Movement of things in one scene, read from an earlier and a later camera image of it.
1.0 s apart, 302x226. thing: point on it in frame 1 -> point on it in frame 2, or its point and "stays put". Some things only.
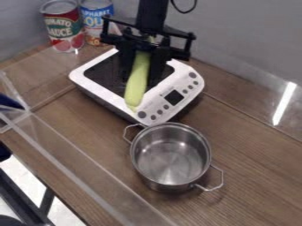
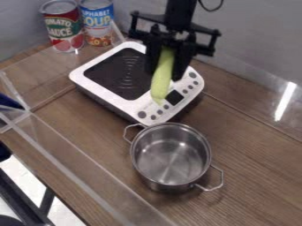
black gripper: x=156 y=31 -> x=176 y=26
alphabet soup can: x=93 y=11 stays put
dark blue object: x=10 y=101 stays put
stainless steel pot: x=172 y=156 stays put
